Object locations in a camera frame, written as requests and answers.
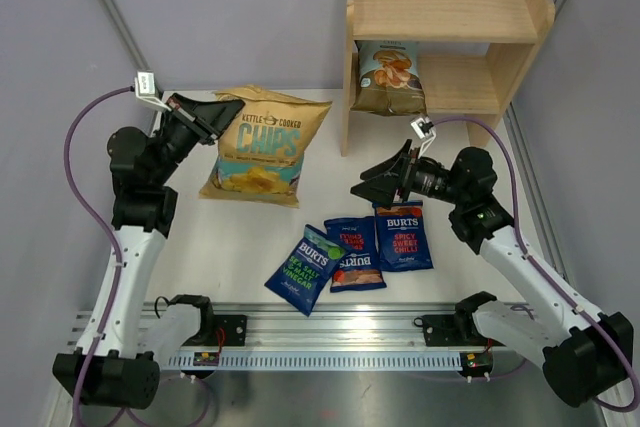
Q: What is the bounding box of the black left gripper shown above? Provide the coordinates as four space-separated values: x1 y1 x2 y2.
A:
150 92 243 185

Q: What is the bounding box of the large kettle cooked chips bag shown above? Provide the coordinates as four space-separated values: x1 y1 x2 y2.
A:
199 85 332 208

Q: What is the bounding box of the olive light-blue chips bag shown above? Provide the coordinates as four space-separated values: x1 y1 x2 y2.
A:
352 40 426 116

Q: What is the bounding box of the blue sea salt vinegar bag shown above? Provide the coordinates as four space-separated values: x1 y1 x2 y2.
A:
264 224 352 317

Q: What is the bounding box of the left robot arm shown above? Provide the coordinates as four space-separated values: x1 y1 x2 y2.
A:
52 94 245 409

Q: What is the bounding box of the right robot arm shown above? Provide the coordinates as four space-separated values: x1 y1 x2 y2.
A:
392 143 639 413

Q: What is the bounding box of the wooden two-tier shelf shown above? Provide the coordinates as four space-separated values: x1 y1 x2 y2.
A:
340 0 555 155

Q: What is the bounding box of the blue spicy sweet chilli bag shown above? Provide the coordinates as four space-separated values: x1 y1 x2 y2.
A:
373 201 433 273

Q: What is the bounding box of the blue upside-down Burts chilli bag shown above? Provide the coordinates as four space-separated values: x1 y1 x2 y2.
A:
324 216 387 293

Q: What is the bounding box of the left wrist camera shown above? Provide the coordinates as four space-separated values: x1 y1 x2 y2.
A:
134 71 168 113

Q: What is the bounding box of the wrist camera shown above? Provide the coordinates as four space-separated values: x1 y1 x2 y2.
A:
134 71 168 113
410 116 437 158

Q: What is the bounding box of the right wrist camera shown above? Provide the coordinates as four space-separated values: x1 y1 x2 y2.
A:
410 116 437 158

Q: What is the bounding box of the right aluminium frame post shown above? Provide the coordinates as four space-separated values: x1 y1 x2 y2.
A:
504 0 574 283

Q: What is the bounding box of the aluminium corner frame post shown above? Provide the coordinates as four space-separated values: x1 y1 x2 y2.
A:
98 0 152 71

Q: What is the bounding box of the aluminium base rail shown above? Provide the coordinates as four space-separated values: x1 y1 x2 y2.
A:
67 299 531 373

